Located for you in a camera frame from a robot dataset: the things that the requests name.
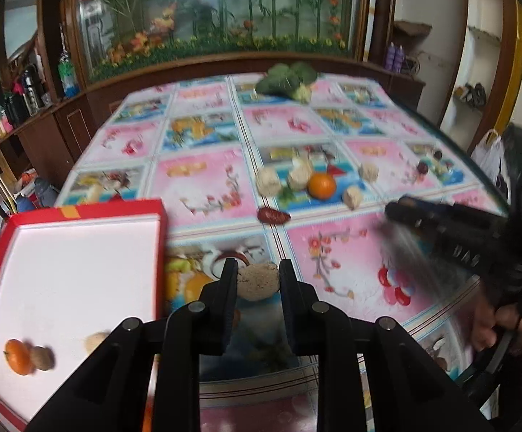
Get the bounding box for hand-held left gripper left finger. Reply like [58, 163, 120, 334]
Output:
[26, 258, 239, 432]

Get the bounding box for green bok choy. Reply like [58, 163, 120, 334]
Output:
[255, 63, 319, 103]

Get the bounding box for green plastic bottle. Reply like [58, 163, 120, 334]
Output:
[58, 51, 79, 97]

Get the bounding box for blue water jug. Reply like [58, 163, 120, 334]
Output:
[33, 177, 59, 208]

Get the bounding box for person's right hand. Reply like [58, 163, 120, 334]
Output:
[470, 292, 522, 356]

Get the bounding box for glass panel with artificial plants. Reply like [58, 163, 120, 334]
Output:
[65, 0, 370, 84]

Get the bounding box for red date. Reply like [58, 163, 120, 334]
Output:
[258, 207, 291, 226]

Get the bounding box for black thermos flask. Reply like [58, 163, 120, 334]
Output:
[20, 65, 41, 109]

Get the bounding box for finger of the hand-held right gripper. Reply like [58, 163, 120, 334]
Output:
[384, 195, 469, 253]

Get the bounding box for red box with white inside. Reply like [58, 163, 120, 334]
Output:
[0, 199, 169, 430]

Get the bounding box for printed fruit pattern tablecloth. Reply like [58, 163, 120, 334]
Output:
[56, 72, 509, 432]

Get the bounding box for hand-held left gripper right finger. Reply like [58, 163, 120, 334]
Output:
[279, 258, 500, 432]

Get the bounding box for orange tangerine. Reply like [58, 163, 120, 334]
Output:
[4, 339, 34, 375]
[308, 172, 337, 200]

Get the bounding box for dark wooden cabinet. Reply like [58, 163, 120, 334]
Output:
[0, 0, 426, 217]

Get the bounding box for white plastic bag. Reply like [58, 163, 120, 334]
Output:
[470, 130, 507, 181]

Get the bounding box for pair of dark shoes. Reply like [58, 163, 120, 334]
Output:
[463, 83, 487, 106]

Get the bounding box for black cable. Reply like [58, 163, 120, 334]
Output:
[458, 330, 516, 390]

